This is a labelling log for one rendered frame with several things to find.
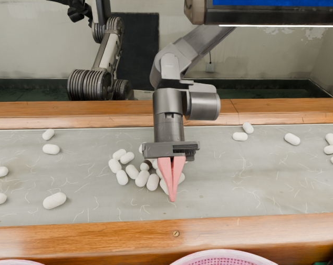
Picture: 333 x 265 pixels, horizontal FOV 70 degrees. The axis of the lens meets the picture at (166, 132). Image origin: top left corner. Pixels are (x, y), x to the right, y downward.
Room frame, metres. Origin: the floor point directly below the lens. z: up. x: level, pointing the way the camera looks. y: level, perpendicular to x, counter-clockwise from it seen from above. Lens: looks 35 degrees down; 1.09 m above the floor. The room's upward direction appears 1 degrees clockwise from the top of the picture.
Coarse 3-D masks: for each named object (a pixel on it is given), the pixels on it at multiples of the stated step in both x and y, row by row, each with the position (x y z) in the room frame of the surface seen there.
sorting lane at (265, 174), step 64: (128, 128) 0.53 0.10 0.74; (192, 128) 0.53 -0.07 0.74; (256, 128) 0.54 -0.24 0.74; (320, 128) 0.55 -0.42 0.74; (0, 192) 0.30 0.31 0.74; (64, 192) 0.31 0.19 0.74; (128, 192) 0.31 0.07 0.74; (192, 192) 0.31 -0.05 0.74; (256, 192) 0.32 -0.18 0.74; (320, 192) 0.32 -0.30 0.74
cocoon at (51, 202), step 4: (60, 192) 0.29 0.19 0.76; (52, 196) 0.28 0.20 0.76; (56, 196) 0.28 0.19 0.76; (60, 196) 0.28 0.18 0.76; (64, 196) 0.28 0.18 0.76; (44, 200) 0.27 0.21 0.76; (48, 200) 0.27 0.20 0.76; (52, 200) 0.27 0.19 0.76; (56, 200) 0.27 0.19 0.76; (60, 200) 0.27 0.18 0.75; (64, 200) 0.28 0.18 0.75; (44, 204) 0.26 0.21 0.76; (48, 204) 0.26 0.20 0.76; (52, 204) 0.27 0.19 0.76; (56, 204) 0.27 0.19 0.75; (60, 204) 0.27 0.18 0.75; (48, 208) 0.26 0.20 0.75
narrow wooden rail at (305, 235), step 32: (64, 224) 0.22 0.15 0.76; (96, 224) 0.22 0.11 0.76; (128, 224) 0.22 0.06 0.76; (160, 224) 0.22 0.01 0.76; (192, 224) 0.23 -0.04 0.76; (224, 224) 0.23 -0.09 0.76; (256, 224) 0.23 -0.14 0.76; (288, 224) 0.23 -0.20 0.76; (320, 224) 0.23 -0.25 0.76; (0, 256) 0.17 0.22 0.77; (32, 256) 0.17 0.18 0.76; (64, 256) 0.17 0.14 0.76; (96, 256) 0.17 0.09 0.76; (128, 256) 0.18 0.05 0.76; (160, 256) 0.18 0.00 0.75; (288, 256) 0.20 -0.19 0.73; (320, 256) 0.20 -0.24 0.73
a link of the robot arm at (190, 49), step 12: (192, 36) 0.51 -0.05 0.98; (204, 36) 0.52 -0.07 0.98; (216, 36) 0.53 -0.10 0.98; (168, 48) 0.47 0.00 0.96; (180, 48) 0.48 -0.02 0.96; (192, 48) 0.48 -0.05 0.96; (204, 48) 0.50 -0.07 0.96; (156, 60) 0.45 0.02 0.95; (180, 60) 0.46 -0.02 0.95; (192, 60) 0.47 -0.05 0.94; (156, 72) 0.44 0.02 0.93; (180, 72) 0.44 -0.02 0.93; (156, 84) 0.46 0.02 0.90
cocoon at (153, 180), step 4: (152, 176) 0.33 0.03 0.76; (156, 176) 0.33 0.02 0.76; (148, 180) 0.32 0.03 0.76; (152, 180) 0.32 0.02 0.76; (156, 180) 0.32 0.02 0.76; (148, 184) 0.31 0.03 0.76; (152, 184) 0.31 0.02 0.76; (156, 184) 0.32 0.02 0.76; (148, 188) 0.31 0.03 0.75; (152, 188) 0.31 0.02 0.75; (156, 188) 0.31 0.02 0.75
